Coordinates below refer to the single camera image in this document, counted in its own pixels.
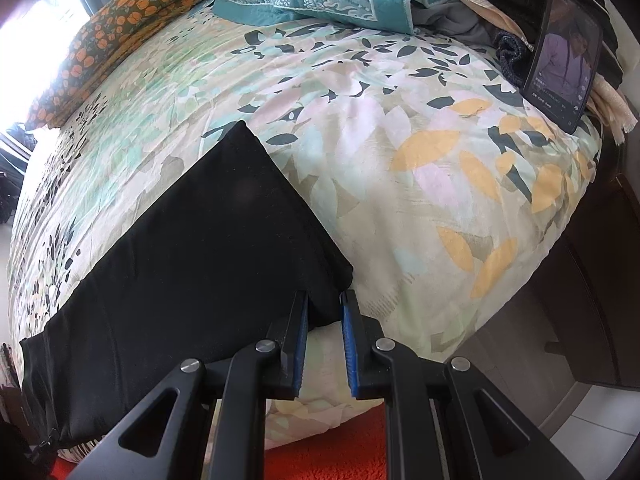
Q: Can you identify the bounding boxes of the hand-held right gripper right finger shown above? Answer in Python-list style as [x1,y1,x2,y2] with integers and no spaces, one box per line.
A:
[340,290,583,480]

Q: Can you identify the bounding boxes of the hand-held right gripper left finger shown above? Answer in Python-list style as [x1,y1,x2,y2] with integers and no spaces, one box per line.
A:
[65,290,311,480]

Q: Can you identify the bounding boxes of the black pants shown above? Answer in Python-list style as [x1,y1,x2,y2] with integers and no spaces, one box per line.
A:
[20,121,355,448]

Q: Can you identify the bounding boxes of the floral leaf bedspread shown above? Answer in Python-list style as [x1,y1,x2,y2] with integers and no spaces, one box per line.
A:
[7,15,601,461]

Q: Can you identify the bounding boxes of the dark wooden cabinet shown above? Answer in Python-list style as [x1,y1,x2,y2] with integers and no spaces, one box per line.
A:
[450,145,640,391]

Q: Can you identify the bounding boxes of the dark knit garment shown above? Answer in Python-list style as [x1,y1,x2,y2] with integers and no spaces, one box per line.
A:
[492,30,538,86]

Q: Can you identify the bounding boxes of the grey cloth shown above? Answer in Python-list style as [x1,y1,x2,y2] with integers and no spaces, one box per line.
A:
[415,0,501,48]

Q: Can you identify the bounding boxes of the black smartphone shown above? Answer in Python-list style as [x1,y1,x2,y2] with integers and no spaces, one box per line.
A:
[520,0,603,135]

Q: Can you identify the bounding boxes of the orange floral pillow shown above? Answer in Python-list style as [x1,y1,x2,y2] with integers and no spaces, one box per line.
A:
[25,0,216,131]

